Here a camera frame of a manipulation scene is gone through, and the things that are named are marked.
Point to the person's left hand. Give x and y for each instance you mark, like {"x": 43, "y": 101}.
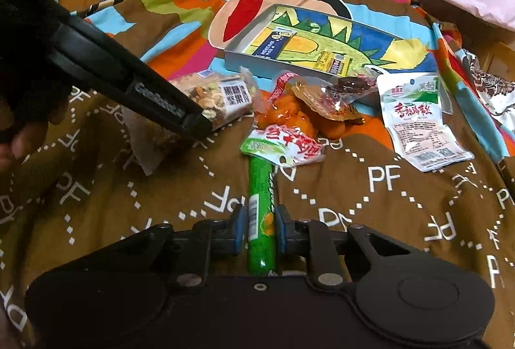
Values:
{"x": 20, "y": 146}

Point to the small yellow packet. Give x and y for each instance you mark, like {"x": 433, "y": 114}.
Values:
{"x": 334, "y": 63}

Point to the white floral cloth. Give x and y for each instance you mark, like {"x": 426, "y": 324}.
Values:
{"x": 495, "y": 87}

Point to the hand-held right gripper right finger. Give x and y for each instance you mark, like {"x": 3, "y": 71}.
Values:
{"x": 283, "y": 230}

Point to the red white green snack packet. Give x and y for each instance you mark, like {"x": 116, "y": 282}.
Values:
{"x": 281, "y": 146}

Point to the green sausage stick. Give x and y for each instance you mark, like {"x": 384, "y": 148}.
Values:
{"x": 261, "y": 220}

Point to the clear mixed nuts packet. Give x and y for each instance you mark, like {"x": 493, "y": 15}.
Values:
{"x": 219, "y": 95}

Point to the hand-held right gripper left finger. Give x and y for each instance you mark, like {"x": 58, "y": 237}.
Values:
{"x": 237, "y": 230}

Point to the orange snack packet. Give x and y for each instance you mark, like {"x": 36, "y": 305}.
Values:
{"x": 289, "y": 113}

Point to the grey box with colourful drawing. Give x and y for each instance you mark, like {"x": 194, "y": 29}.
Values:
{"x": 362, "y": 39}

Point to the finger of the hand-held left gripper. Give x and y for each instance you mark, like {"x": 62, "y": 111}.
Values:
{"x": 199, "y": 124}

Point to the blue yellow packet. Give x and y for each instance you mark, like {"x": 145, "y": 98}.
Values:
{"x": 275, "y": 41}

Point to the colourful printed blanket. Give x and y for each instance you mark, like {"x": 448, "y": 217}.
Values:
{"x": 362, "y": 212}

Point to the brown red snack packet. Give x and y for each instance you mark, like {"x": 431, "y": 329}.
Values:
{"x": 334, "y": 99}

